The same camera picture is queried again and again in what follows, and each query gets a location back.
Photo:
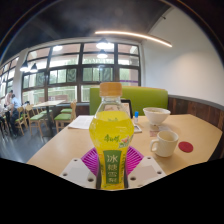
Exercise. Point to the wooden chairs with green seats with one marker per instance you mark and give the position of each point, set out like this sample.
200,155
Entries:
63,117

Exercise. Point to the small blue-capped glue bottle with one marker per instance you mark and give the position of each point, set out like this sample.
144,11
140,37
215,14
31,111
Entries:
136,117

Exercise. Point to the flat round red coaster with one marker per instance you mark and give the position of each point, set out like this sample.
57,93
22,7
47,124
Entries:
185,147

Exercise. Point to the white ceramic bowl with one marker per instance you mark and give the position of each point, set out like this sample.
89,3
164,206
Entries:
156,116

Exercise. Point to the clear plastic wrapper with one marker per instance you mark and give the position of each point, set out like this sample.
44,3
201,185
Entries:
160,128

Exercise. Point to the wooden dining table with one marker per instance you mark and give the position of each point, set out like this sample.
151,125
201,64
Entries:
48,103

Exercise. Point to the yellow drink bottle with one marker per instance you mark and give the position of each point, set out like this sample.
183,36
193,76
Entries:
111,133

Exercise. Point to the white ceramic mug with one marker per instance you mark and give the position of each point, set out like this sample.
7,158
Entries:
166,144

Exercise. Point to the green upholstered bench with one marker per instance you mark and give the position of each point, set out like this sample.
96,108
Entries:
150,100

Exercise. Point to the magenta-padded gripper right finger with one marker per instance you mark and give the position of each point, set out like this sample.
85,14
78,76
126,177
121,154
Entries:
146,171

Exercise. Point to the long curved light strip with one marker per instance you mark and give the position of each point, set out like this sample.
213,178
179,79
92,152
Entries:
133,34

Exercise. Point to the white paper sheets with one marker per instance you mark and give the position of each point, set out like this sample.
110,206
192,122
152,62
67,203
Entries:
81,122

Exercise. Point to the black-framed tablet with pictures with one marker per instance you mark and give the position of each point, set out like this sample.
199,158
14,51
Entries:
127,107

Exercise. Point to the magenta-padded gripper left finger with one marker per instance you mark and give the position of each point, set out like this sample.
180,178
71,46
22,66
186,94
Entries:
78,173

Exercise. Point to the black pendant ceiling lamps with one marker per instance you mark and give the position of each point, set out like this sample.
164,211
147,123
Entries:
102,44

